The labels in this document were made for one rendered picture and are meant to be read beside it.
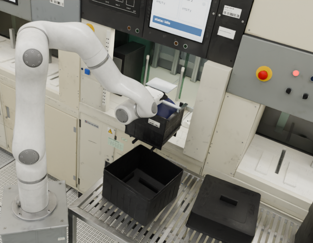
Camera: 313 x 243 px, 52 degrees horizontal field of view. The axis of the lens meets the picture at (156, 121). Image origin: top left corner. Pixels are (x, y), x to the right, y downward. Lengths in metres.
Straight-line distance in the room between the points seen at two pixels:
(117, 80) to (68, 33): 0.24
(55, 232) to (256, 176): 1.02
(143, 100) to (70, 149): 1.25
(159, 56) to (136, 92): 1.51
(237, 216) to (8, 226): 0.98
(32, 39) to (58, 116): 1.27
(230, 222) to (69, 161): 1.37
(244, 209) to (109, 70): 0.89
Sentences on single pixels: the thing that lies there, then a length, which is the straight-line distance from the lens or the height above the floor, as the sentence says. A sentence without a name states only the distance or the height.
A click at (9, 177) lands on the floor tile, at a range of 2.86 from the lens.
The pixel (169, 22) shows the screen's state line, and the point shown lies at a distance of 1.57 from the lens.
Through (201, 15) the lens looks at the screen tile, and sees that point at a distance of 1.50.
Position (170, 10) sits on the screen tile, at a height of 1.57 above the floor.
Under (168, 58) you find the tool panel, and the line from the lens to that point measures 2.65.
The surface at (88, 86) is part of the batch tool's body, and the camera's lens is 2.00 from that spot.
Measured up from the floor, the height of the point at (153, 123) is 1.12.
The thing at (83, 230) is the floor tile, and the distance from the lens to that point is 2.44.
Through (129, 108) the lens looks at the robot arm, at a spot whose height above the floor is 1.29.
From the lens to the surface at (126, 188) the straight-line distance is 1.44.
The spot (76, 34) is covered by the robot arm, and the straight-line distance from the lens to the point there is 1.11.
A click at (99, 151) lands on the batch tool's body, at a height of 0.56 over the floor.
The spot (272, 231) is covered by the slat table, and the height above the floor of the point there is 0.76.
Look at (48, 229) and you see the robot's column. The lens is 1.52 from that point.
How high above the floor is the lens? 1.93
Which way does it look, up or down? 33 degrees down
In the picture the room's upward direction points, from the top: 10 degrees clockwise
